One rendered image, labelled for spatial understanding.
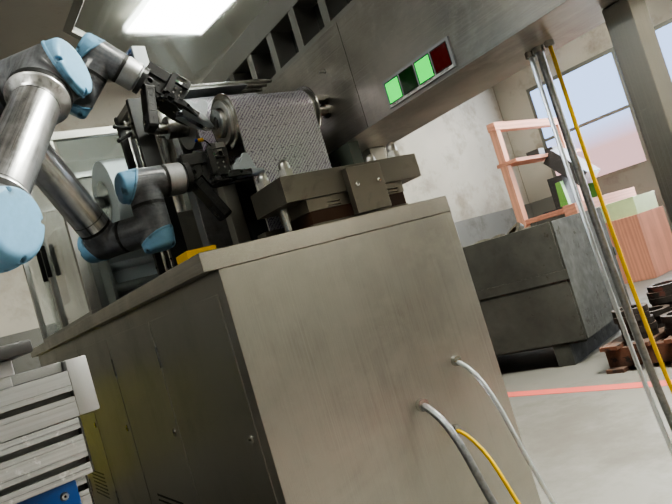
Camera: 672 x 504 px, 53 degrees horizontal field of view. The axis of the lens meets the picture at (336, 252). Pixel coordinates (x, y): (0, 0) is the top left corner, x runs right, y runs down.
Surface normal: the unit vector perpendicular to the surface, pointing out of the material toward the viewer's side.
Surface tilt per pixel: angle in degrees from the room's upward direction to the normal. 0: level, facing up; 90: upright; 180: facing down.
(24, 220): 96
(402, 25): 90
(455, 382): 90
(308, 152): 90
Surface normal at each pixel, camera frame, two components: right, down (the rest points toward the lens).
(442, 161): 0.61, -0.22
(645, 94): -0.81, 0.22
